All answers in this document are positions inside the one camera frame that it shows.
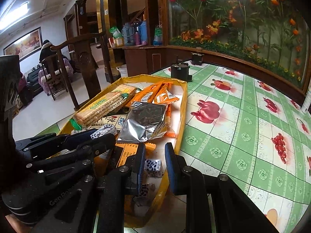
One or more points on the white plastic bottle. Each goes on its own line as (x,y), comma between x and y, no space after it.
(306,106)

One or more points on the small black jar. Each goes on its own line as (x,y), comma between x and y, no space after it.
(197,59)

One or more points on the green label water bottle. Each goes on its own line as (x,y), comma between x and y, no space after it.
(158,37)

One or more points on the purple bottle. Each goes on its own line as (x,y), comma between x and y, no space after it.
(137,38)

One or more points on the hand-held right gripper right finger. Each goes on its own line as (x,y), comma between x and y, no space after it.
(170,168)

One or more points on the ceiling light panel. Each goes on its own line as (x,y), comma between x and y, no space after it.
(14,14)

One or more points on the wooden chair with purple cloth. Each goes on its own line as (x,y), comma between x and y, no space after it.
(52,75)

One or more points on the yellow-edged white tray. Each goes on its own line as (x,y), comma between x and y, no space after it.
(156,151)

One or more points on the black sofa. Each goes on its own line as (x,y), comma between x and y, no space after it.
(34,80)

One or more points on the green fruit print tablecloth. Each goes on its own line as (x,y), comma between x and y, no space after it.
(218,131)

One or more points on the black and white candy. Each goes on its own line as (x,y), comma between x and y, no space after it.
(102,133)
(153,166)
(145,189)

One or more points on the dark wooden chair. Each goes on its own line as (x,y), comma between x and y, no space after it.
(83,58)

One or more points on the flower mural panel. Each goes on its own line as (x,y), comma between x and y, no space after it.
(230,17)

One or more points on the blue bottle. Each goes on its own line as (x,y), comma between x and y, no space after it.
(143,32)

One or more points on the grey-blue jug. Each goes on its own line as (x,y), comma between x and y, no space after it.
(127,35)

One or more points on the framed painting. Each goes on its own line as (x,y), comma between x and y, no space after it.
(23,43)

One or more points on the black cylindrical can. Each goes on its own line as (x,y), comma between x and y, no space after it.
(179,71)

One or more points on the green bag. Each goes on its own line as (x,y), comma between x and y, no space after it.
(115,32)

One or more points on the white bucket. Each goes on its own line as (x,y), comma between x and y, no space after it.
(122,71)

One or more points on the silver foil snack packet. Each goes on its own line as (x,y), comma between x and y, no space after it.
(143,123)

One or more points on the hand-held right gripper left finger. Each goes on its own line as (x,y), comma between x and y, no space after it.
(141,166)

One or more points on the small white box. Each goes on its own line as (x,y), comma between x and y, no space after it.
(119,42)

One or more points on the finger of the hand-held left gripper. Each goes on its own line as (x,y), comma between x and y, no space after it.
(82,135)
(103,143)

